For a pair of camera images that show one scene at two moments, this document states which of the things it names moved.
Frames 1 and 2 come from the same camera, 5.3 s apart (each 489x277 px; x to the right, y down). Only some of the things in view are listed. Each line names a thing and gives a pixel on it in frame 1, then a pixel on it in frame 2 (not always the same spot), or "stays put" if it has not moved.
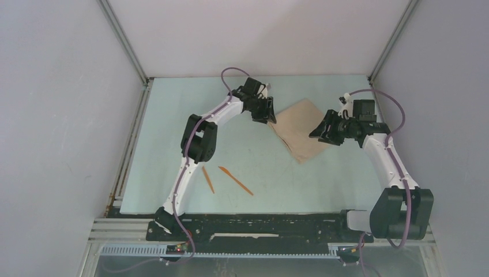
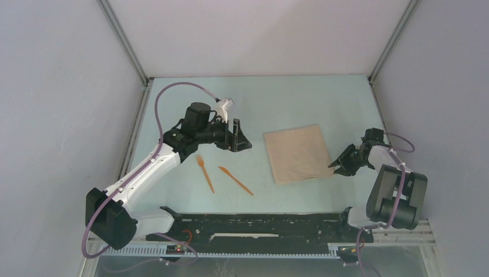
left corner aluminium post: x=123 y=38 stays put
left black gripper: x=264 y=116 → x=235 y=142
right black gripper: x=331 y=118 → x=343 y=156
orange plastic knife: x=235 y=180 stays put
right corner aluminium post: x=410 y=8 stays put
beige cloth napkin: x=294 y=124 → x=298 y=153
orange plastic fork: x=208 y=179 stays put
